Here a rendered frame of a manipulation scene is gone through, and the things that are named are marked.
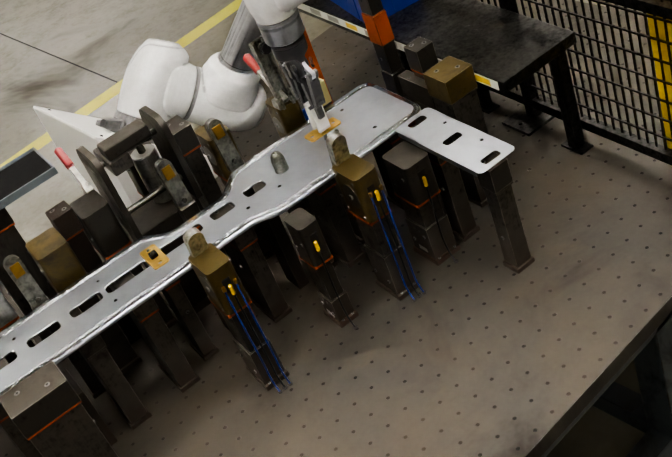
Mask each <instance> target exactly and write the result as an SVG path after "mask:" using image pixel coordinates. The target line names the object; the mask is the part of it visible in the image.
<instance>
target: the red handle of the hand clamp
mask: <svg viewBox="0 0 672 457"><path fill-rule="evenodd" d="M243 60H244V62H245V63H246V64H247V65H248V66H249V67H250V68H251V69H252V70H253V72H254V73H255V74H256V75H258V76H259V77H260V78H261V79H262V80H263V81H264V82H265V83H266V85H267V86H268V84H267V82H266V80H265V78H264V76H263V74H262V72H261V69H260V67H259V65H258V63H257V61H256V60H255V59H254V58H253V57H252V55H251V54H249V53H248V54H245V55H244V56H243ZM268 87H269V86H268ZM278 92H279V94H280V96H281V98H282V100H283V103H286V102H288V101H289V96H288V95H286V94H285V93H284V92H283V91H282V90H279V91H278Z"/></svg>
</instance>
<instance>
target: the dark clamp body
mask: <svg viewBox="0 0 672 457"><path fill-rule="evenodd" d="M69 206H70V207H71V208H72V209H73V210H74V212H75V214H76V215H77V217H78V219H79V220H80V222H81V224H82V225H83V227H84V229H85V230H84V232H85V234H86V235H87V237H88V239H89V240H90V242H91V244H92V246H93V247H94V248H95V249H96V250H97V251H98V252H99V253H100V254H101V255H102V256H103V258H104V260H105V261H106V260H108V259H109V258H110V257H112V256H113V255H115V254H116V253H118V252H119V251H121V250H122V249H124V248H125V247H127V246H128V245H130V244H131V243H132V242H131V241H130V240H129V238H128V236H127V235H126V233H125V231H124V229H123V228H122V226H121V224H120V222H119V220H118V219H117V217H116V215H115V214H114V212H113V210H112V209H111V207H110V205H109V203H108V202H107V201H106V200H105V199H104V198H103V197H102V196H101V195H100V194H99V193H98V192H97V191H95V190H93V191H92V192H90V193H89V194H87V193H86V194H84V195H83V196H81V197H80V198H78V199H76V200H75V201H73V202H72V203H71V204H70V205H69ZM142 271H144V269H143V268H142V266H141V264H140V265H139V266H137V267H136V268H134V269H133V270H131V271H130V272H131V273H132V274H133V275H134V276H137V275H138V274H139V273H141V272H142ZM153 299H154V301H155V302H156V304H157V306H158V308H159V311H158V312H159V313H160V315H161V317H162V318H163V320H164V322H165V324H166V325H167V327H168V329H169V328H170V327H172V326H173V325H175V324H176V323H177V322H178V321H177V319H176V318H175V317H174V316H173V315H172V314H171V312H170V310H169V308H168V307H167V305H166V303H165V302H164V299H163V298H162V296H161V295H160V293H157V294H156V295H154V296H153Z"/></svg>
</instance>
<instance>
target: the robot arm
mask: <svg viewBox="0 0 672 457"><path fill-rule="evenodd" d="M306 1H308V0H242V2H241V4H240V7H239V9H238V12H237V14H236V17H235V19H234V22H233V24H232V26H231V29H230V31H229V34H228V36H227V39H226V41H225V44H224V46H223V49H222V51H221V52H218V53H216V54H214V55H212V56H211V57H210V58H209V59H208V61H207V62H206V63H205V64H204V65H203V67H202V68H201V67H197V66H194V65H192V64H190V63H188V60H189V55H188V53H187V52H186V50H185V49H184V48H182V46H181V45H180V44H178V43H175V42H170V41H165V40H159V39H151V38H150V39H147V40H146V41H145V42H144V43H143V44H142V45H141V46H140V47H139V48H138V49H137V50H136V52H135V53H134V55H133V56H132V58H131V60H130V62H129V64H128V66H127V69H126V72H125V75H124V78H123V81H122V85H121V89H120V94H119V100H118V105H117V110H116V113H115V115H114V117H113V118H111V119H102V120H97V121H96V124H95V125H97V126H100V127H103V128H105V129H107V130H110V131H112V132H114V133H115V132H117V131H119V130H120V129H122V128H123V127H125V126H126V125H128V124H130V123H131V122H133V121H134V120H136V119H139V120H140V121H142V119H141V116H140V114H139V109H140V108H142V107H143V106H147V107H149V108H150V109H152V110H153V111H155V112H156V113H158V114H159V115H160V116H161V117H162V118H163V119H164V121H165V122H167V121H168V120H170V119H171V118H173V117H174V116H176V115H178V116H180V117H181V118H183V119H184V120H186V121H189V122H192V123H194V124H198V125H201V126H203V125H204V124H205V122H206V121H207V120H208V119H210V118H215V119H218V120H220V121H221V122H222V124H223V125H225V126H227V127H228V128H229V130H230V131H244V130H249V129H252V128H254V127H255V126H257V125H258V124H259V123H260V122H261V120H262V119H263V117H264V114H265V112H266V108H267V106H266V104H265V101H266V100H267V97H266V92H265V90H264V88H263V86H262V85H261V84H259V80H260V77H259V76H258V75H256V74H255V73H254V72H253V70H252V69H251V68H250V67H249V66H248V65H247V64H246V63H245V62H244V60H243V56H244V55H245V54H248V53H249V54H251V55H252V57H253V58H254V59H255V57H254V55H253V53H252V51H251V49H250V47H249V45H248V44H249V43H251V42H252V41H254V40H255V39H257V38H258V37H260V36H261V37H263V39H264V41H265V43H266V44H267V45H268V46H270V47H271V50H272V52H273V55H274V57H275V59H276V60H277V62H278V64H279V65H280V67H281V68H282V70H283V72H284V74H285V76H286V78H287V80H288V82H289V84H290V86H291V88H292V90H293V92H294V94H295V97H296V98H297V99H299V98H300V101H301V102H302V103H304V104H303V105H304V108H305V110H306V113H307V115H308V118H309V120H310V123H311V126H312V128H313V129H314V130H315V129H318V132H319V133H322V132H323V131H325V130H326V129H328V128H329V127H330V123H329V121H328V118H327V116H326V113H325V111H324V108H323V106H322V105H323V104H324V103H326V101H325V98H324V94H323V91H322V87H321V84H320V81H319V74H318V70H317V69H316V68H315V69H313V70H312V69H311V68H310V67H309V62H308V60H307V58H306V57H305V53H306V51H307V49H308V44H307V41H306V39H305V36H304V34H303V33H304V31H305V27H304V24H303V21H302V19H301V16H300V14H299V10H298V8H297V7H298V6H299V5H301V4H302V3H304V2H306ZM255 60H256V59H255ZM142 122H143V121H142ZM143 123H144V122H143Z"/></svg>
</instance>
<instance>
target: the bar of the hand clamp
mask: <svg viewBox="0 0 672 457"><path fill-rule="evenodd" d="M248 45H249V47H250V49H251V51H252V53H253V55H254V57H255V59H256V61H257V63H258V65H259V67H260V69H261V72H262V74H263V76H264V78H265V80H266V82H267V84H268V86H269V88H270V90H271V92H272V94H273V96H274V98H277V99H278V100H279V101H280V103H281V105H282V107H283V110H285V109H286V107H285V105H284V103H283V100H282V98H281V96H280V94H279V92H278V91H279V90H281V89H282V88H283V90H284V92H285V94H286V95H288V96H289V100H290V101H292V103H293V104H294V103H296V101H295V99H294V97H293V95H292V93H291V91H290V89H289V87H288V85H287V82H286V80H285V78H284V76H283V74H282V72H281V70H280V68H279V66H278V64H277V62H276V60H275V58H274V56H273V53H272V51H271V47H270V46H268V45H267V44H266V43H265V41H264V39H263V37H261V36H260V37H258V38H257V39H255V40H254V41H252V42H251V43H249V44H248Z"/></svg>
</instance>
